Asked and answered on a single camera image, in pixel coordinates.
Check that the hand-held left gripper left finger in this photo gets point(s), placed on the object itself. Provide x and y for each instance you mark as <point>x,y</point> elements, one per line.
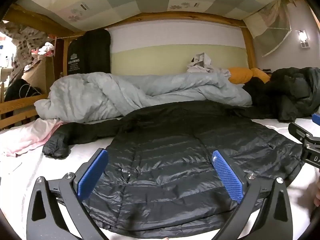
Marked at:
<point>92,172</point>

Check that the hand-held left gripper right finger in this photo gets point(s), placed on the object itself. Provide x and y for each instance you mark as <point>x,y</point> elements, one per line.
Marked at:
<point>228,175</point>

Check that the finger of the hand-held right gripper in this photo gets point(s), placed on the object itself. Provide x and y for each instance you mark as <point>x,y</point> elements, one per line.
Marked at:
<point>300,131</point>
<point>316,120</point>

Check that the black puffer jacket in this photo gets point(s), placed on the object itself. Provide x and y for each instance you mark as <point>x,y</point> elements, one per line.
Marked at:
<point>162,155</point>

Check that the person's right hand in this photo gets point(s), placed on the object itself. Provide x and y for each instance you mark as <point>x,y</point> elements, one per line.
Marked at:
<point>317,196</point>

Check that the dark green padded coat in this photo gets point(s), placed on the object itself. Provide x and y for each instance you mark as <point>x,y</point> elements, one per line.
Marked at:
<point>287,90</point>

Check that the white printed bed sheet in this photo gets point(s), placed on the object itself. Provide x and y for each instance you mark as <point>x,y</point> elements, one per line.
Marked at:
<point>22,180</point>

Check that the pink cloth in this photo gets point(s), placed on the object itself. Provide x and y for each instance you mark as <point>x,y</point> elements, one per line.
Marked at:
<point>30,135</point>

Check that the grey-blue duvet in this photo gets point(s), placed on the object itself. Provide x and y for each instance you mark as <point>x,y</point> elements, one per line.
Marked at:
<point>112,97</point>

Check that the orange pillow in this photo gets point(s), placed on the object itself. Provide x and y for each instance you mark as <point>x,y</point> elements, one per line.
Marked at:
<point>240,76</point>

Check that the tied checked bed curtain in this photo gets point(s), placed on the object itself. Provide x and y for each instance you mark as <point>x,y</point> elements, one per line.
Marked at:
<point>270,30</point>

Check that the brown cardboard panel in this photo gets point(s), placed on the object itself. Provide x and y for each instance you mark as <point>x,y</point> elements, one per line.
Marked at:
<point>40,75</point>

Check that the light grey crumpled garment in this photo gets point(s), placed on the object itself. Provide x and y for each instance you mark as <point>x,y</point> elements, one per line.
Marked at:
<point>200,65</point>

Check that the black hanging garment bag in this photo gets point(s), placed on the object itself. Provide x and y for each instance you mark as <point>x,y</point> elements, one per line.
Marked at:
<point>90,52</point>

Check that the red white cloth bundle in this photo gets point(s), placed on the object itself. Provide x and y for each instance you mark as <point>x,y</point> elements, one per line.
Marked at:
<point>46,48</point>

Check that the checked hanging cloth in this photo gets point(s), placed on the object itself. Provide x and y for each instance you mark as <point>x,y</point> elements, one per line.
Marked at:
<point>22,42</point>

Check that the wall socket with night light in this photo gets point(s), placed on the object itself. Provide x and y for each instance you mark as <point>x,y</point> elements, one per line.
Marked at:
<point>303,38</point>

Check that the wooden bunk bed frame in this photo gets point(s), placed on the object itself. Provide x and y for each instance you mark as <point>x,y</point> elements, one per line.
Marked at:
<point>175,16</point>

